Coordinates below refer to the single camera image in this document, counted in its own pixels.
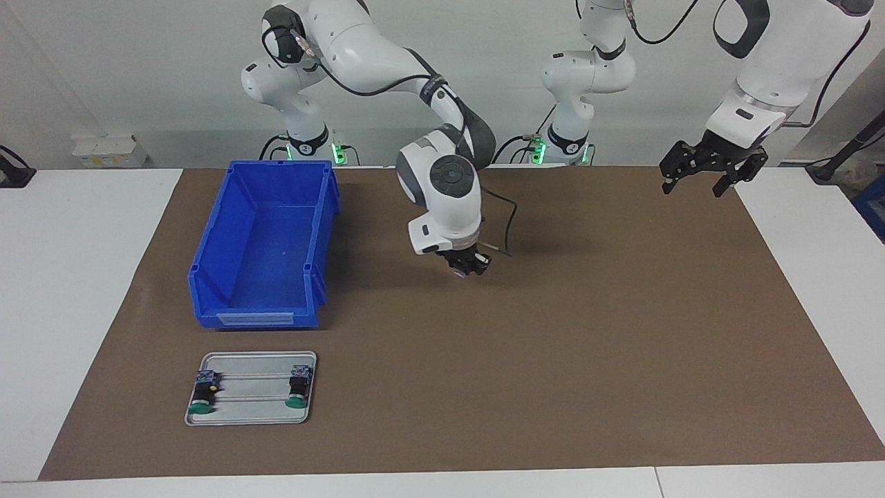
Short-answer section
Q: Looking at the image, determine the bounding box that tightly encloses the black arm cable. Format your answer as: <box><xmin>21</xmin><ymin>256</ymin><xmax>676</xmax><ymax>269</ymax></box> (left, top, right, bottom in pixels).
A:
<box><xmin>290</xmin><ymin>28</ymin><xmax>518</xmax><ymax>258</ymax></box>
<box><xmin>626</xmin><ymin>0</ymin><xmax>879</xmax><ymax>129</ymax></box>

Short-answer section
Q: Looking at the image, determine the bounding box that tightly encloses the blue plastic storage bin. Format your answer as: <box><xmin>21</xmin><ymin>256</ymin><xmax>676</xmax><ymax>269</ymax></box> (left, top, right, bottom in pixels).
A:
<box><xmin>187</xmin><ymin>160</ymin><xmax>342</xmax><ymax>330</ymax></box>

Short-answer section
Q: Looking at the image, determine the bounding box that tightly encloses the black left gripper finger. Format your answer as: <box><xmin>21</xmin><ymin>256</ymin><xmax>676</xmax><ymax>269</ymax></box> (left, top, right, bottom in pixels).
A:
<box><xmin>660</xmin><ymin>141</ymin><xmax>702</xmax><ymax>195</ymax></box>
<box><xmin>712</xmin><ymin>154</ymin><xmax>770</xmax><ymax>199</ymax></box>

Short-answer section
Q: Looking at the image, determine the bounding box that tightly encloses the green push button yellow mark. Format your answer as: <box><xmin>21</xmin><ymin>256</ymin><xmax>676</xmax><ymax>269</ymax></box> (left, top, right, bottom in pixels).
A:
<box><xmin>188</xmin><ymin>370</ymin><xmax>221</xmax><ymax>416</ymax></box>

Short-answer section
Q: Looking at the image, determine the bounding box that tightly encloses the silver metal tray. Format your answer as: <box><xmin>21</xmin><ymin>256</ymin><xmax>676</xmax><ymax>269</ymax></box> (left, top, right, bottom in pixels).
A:
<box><xmin>184</xmin><ymin>351</ymin><xmax>318</xmax><ymax>427</ymax></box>

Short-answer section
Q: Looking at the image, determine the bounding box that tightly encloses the black clamp stand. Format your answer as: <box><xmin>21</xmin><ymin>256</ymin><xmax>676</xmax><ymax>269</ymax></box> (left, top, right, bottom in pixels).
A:
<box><xmin>0</xmin><ymin>145</ymin><xmax>37</xmax><ymax>189</ymax></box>

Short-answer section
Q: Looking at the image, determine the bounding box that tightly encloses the brown table mat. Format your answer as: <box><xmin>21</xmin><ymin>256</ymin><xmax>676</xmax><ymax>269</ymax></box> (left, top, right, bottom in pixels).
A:
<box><xmin>38</xmin><ymin>166</ymin><xmax>885</xmax><ymax>481</ymax></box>

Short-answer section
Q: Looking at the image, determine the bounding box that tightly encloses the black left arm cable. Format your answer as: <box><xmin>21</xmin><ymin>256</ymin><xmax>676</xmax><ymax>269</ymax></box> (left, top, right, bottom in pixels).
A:
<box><xmin>626</xmin><ymin>0</ymin><xmax>879</xmax><ymax>129</ymax></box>

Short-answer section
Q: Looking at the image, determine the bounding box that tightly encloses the blue crate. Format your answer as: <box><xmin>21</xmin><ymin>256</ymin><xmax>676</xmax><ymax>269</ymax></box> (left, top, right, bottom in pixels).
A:
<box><xmin>852</xmin><ymin>173</ymin><xmax>885</xmax><ymax>243</ymax></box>

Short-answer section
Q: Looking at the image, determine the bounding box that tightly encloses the black base cable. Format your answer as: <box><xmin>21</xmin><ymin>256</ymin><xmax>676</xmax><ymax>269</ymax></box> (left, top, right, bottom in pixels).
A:
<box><xmin>259</xmin><ymin>133</ymin><xmax>291</xmax><ymax>161</ymax></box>
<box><xmin>492</xmin><ymin>135</ymin><xmax>547</xmax><ymax>165</ymax></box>

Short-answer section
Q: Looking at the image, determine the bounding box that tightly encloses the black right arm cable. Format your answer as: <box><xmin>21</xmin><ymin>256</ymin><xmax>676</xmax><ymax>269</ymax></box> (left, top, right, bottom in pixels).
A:
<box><xmin>290</xmin><ymin>28</ymin><xmax>518</xmax><ymax>258</ymax></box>

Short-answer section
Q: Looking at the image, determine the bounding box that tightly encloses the white wall box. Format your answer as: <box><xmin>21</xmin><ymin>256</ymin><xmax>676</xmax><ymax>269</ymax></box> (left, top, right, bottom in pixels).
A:
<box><xmin>71</xmin><ymin>135</ymin><xmax>148</xmax><ymax>169</ymax></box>

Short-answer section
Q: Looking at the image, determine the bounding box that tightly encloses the black tripod pole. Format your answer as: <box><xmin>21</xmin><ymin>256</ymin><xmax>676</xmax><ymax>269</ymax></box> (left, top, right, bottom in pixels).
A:
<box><xmin>805</xmin><ymin>111</ymin><xmax>885</xmax><ymax>184</ymax></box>

